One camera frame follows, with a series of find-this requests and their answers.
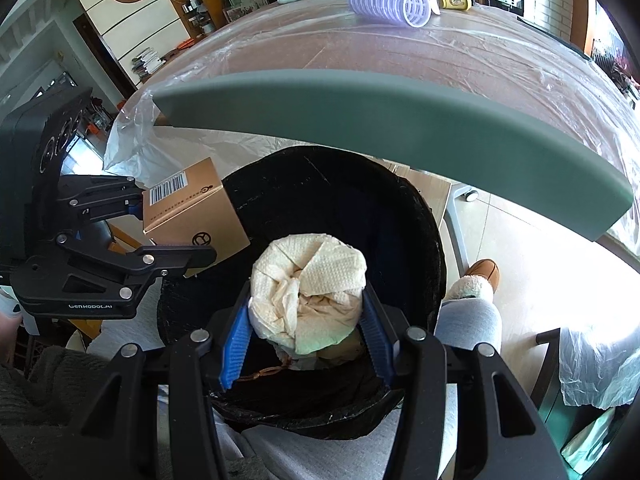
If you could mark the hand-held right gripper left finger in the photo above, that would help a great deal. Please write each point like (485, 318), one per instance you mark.
(234, 350)

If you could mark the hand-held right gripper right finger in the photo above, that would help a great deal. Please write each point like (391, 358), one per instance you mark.
(378, 347)

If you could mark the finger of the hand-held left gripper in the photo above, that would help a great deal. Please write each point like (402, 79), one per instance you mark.
(112, 195)
(165, 255)

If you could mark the brown cardboard box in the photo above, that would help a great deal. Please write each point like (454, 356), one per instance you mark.
(200, 210)

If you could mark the cream paper napkin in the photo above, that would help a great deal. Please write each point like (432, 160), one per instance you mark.
(310, 280)

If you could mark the black trash bin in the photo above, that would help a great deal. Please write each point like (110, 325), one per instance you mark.
(350, 200)

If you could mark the person's left forearm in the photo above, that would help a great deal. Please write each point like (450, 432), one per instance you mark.
(35, 385)

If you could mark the person's right leg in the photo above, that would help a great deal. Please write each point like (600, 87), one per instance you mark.
(467, 325)

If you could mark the brown fleece-lined slipper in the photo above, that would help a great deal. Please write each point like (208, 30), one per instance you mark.
(485, 272)

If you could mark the stack of magazines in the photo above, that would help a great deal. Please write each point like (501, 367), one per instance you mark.
(147, 62)

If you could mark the grey table leg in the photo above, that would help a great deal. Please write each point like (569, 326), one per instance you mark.
(457, 230)

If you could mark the wooden display shelf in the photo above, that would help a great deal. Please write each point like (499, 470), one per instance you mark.
(195, 7)

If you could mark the white plastic sheet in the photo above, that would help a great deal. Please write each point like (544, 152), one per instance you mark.
(600, 365)

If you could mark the grey-green chair backrest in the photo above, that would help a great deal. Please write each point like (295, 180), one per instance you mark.
(400, 120)

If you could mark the lavender hair roller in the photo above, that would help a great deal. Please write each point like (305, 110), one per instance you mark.
(385, 2)

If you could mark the small yellow cup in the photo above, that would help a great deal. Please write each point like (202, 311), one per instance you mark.
(455, 0)

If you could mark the black chair frame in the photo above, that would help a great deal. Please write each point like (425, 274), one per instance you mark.
(547, 365)

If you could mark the small photo frame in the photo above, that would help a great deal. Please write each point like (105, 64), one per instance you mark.
(235, 14)

